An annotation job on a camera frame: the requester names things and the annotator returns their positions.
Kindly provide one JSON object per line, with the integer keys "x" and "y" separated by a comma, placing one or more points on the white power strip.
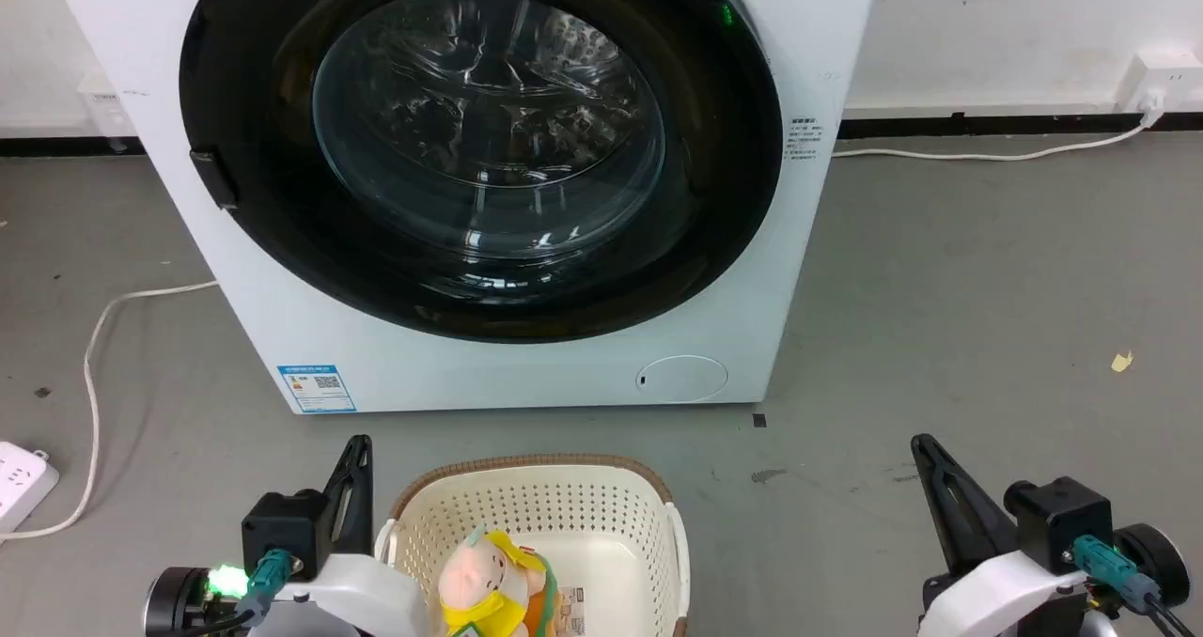
{"x": 19, "y": 482}

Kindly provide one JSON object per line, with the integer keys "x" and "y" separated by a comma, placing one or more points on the round white filter cover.
{"x": 684, "y": 379}

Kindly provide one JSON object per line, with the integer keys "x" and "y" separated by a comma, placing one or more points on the black round glass washer door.
{"x": 489, "y": 139}

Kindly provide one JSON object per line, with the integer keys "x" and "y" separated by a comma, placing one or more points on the white wall outlet box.
{"x": 103, "y": 111}

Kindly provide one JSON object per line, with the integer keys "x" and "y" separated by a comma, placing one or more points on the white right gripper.
{"x": 1006, "y": 599}

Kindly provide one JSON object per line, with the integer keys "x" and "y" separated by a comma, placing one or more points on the cream perforated laundry basket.
{"x": 601, "y": 524}

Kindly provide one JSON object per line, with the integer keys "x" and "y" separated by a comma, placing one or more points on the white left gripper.
{"x": 367, "y": 595}

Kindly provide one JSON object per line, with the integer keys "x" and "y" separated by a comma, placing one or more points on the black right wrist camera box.
{"x": 1057, "y": 520}

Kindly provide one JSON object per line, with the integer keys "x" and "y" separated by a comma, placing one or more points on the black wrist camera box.
{"x": 282, "y": 529}
{"x": 1057, "y": 520}

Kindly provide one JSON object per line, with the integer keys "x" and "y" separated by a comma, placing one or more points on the white front-load washing machine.
{"x": 526, "y": 374}

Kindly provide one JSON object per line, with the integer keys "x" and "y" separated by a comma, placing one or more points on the small printed text sticker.
{"x": 804, "y": 139}

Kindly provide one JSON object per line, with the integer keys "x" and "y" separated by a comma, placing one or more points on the yellow paper scrap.
{"x": 1121, "y": 362}

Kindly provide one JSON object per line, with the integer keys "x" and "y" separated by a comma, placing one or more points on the blue energy label sticker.
{"x": 317, "y": 388}

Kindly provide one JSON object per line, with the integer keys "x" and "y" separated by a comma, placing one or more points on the pink pig doll yellow outfit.
{"x": 489, "y": 585}

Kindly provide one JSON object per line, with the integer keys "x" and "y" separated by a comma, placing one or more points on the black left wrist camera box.
{"x": 282, "y": 529}

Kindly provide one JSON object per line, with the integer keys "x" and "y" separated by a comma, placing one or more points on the white wall socket with plug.
{"x": 1165, "y": 78}

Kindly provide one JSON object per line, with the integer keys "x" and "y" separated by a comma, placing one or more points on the printed paper tag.
{"x": 570, "y": 611}

